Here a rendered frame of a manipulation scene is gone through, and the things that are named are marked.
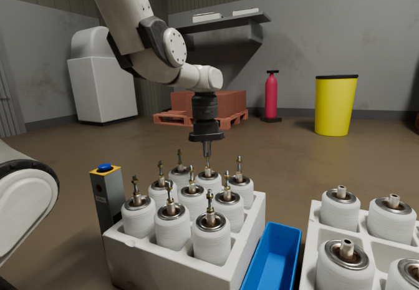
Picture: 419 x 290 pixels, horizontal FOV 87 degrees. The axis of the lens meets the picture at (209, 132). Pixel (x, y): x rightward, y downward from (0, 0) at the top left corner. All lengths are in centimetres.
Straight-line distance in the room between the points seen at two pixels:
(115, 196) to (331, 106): 197
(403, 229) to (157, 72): 70
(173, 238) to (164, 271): 8
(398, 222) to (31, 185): 82
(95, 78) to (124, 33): 279
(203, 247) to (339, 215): 38
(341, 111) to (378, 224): 167
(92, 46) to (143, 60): 284
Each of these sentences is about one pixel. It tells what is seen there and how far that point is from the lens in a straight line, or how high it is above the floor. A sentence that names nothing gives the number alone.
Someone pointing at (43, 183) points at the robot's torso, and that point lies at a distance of 54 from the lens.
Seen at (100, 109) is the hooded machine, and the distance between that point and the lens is 325.
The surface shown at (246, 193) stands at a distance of 75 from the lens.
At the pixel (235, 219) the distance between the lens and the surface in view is 67.
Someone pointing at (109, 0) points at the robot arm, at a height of 73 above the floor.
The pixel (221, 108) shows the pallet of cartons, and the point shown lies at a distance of 251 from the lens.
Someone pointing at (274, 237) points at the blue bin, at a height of 7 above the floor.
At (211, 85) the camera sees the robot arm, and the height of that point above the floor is 58.
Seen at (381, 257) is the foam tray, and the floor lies 14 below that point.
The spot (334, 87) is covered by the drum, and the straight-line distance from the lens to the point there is 229.
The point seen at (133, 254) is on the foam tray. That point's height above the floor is 15.
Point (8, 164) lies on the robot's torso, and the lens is 54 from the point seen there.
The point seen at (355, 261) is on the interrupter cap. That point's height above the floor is 25.
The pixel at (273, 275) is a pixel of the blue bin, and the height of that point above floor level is 0.
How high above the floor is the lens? 60
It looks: 14 degrees down
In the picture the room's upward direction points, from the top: 3 degrees counter-clockwise
